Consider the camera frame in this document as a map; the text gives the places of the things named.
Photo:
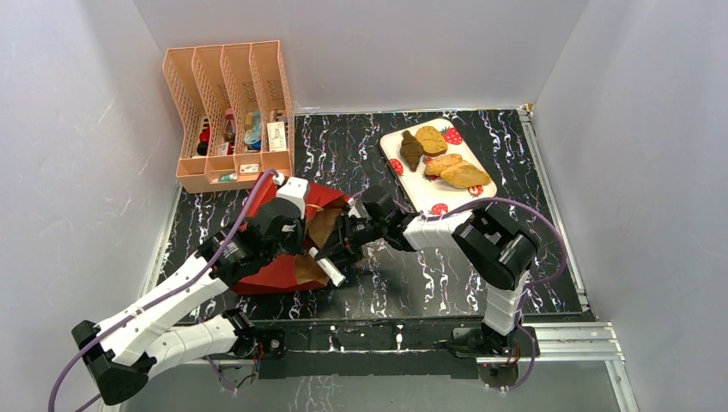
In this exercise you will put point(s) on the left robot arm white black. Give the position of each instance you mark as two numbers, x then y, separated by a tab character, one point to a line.
189	287

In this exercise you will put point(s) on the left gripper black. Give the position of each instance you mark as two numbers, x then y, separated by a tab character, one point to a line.
298	245

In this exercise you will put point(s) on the red brown paper bag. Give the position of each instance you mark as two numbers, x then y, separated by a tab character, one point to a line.
296	273

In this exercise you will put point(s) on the oval yellow fake bread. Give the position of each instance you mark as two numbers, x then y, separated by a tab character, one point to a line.
465	175

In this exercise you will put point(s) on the long yellow fake bread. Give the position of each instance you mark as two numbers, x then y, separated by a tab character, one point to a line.
437	165

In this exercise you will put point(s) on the brown twisted fake bread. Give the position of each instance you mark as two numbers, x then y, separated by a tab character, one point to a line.
411	150

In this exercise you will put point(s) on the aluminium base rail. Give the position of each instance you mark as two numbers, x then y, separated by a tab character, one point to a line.
570	341

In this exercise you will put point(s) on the strawberry print cutting board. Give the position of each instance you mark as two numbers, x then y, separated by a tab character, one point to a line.
432	194

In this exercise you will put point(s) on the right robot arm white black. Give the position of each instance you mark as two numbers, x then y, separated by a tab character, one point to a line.
499	249

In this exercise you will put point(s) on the white card box in organizer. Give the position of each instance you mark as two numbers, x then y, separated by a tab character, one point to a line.
277	137

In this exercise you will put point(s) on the small white label box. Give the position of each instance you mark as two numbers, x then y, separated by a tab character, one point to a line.
251	168

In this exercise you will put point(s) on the red dark bottle in organizer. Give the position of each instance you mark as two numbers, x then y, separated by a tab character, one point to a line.
203	142

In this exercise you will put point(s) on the pink brown bottle in organizer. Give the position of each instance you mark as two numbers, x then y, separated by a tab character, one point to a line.
229	132

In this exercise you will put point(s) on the pink plastic file organizer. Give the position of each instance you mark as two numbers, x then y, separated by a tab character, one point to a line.
237	113

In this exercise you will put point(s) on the blue packet in organizer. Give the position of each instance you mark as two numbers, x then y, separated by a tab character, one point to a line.
253	133

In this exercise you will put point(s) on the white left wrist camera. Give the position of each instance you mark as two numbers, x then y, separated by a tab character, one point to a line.
294	190

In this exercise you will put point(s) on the round yellow fake bread slice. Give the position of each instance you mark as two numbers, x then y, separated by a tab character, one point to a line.
432	141

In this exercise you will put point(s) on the small green white tube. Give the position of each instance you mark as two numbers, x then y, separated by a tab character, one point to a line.
228	178

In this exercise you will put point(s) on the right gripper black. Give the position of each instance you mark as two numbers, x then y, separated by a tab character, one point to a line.
339	248

